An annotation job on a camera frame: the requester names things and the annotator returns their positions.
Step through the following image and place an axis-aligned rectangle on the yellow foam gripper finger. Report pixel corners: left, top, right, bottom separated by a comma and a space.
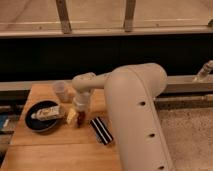
66, 108, 79, 126

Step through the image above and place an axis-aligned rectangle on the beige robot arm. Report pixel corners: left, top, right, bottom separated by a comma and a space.
71, 63, 175, 171

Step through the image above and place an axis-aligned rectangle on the white ceramic cup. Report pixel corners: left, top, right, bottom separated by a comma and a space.
52, 80, 72, 103

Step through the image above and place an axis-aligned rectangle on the black round pan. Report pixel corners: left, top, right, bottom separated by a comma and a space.
25, 100, 60, 133

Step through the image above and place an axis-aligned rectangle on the black white striped block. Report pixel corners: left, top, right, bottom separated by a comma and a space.
90, 117, 114, 145

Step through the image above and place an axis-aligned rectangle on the white fixture on ledge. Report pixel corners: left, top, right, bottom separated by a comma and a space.
193, 60, 213, 82

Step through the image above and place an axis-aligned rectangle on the grey metal window post left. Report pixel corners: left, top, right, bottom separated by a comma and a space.
56, 0, 72, 34

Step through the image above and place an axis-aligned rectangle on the grey metal window post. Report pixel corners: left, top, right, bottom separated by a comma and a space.
56, 0, 72, 34
123, 0, 136, 32

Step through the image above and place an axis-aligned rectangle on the grey metal window post right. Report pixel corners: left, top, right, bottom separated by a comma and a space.
123, 0, 136, 32

